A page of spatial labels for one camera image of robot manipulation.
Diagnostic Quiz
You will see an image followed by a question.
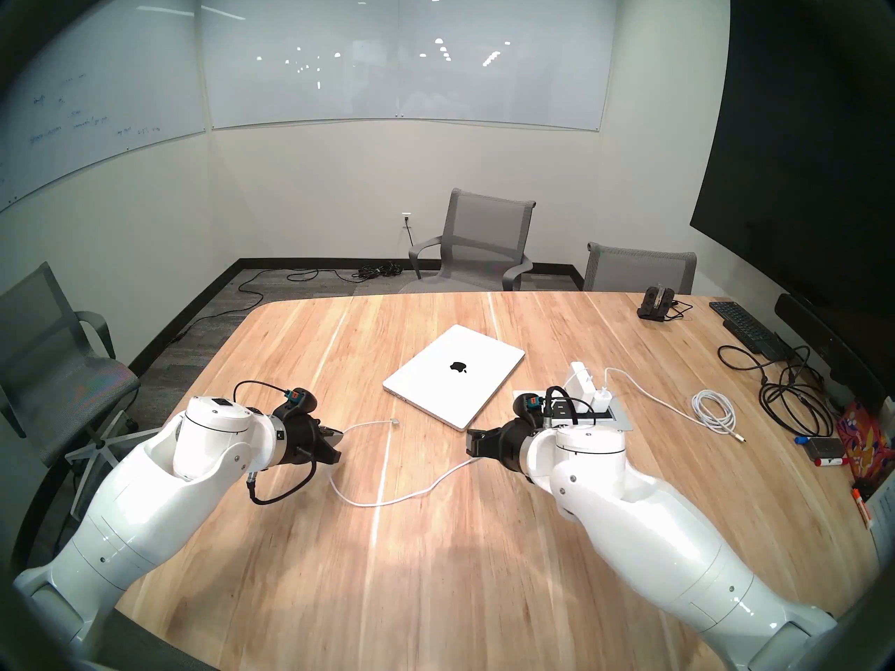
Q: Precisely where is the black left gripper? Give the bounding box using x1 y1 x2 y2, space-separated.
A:
283 414 345 466

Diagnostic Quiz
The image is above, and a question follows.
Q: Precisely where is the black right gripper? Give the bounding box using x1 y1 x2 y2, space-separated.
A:
466 417 537 477

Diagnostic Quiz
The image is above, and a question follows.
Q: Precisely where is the white MagSafe charging cable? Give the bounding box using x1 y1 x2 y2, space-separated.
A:
327 419 485 507

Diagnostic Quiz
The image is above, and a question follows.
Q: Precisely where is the silver MacBook laptop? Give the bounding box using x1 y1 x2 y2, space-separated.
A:
382 324 526 431

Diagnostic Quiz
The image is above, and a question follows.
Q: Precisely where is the black charging dock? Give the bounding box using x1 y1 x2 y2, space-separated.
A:
637 286 678 322

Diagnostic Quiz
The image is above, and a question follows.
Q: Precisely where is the grey table outlet plate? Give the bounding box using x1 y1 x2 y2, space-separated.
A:
514 390 630 431

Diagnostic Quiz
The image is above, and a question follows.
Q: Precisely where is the grey mesh office chair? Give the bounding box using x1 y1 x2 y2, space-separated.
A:
582 242 698 294
399 188 537 294
0 261 163 518

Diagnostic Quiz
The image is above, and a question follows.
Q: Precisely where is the black keyboard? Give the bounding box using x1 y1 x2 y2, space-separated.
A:
709 301 791 359

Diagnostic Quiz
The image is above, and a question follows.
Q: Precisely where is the black video sound bar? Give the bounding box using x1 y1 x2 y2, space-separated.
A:
775 294 889 412

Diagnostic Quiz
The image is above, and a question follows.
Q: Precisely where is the colourful patterned bag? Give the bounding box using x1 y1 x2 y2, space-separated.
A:
837 397 895 478

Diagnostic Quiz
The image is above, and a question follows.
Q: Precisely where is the wide glass whiteboard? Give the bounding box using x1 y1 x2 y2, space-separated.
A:
201 0 620 132

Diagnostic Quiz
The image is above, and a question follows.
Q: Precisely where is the whiteboard with blue writing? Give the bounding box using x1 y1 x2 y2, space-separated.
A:
0 0 210 212

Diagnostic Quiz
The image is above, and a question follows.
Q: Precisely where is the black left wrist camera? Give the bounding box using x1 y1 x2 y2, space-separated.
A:
283 388 320 426

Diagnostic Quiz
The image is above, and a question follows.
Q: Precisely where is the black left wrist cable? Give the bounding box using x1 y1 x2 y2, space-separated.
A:
233 379 317 506

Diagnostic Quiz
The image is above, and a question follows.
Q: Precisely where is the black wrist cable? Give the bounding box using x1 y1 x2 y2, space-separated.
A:
545 385 582 426
233 379 317 506

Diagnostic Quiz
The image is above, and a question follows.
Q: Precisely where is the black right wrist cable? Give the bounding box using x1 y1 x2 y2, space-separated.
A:
545 385 582 426

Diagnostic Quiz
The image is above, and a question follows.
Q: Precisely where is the thin black floor cable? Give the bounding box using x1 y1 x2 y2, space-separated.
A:
171 267 354 342

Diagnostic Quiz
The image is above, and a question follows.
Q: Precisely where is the white coiled USB cable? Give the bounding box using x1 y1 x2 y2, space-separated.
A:
603 367 747 443

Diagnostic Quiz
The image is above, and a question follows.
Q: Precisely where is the thin black table cable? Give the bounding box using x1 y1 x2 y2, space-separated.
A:
718 344 778 385

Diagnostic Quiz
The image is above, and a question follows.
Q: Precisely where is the black coiled cable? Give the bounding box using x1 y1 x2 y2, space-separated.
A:
759 348 835 438

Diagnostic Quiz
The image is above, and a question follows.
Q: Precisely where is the large black wall screen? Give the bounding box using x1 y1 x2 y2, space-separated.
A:
689 0 895 328

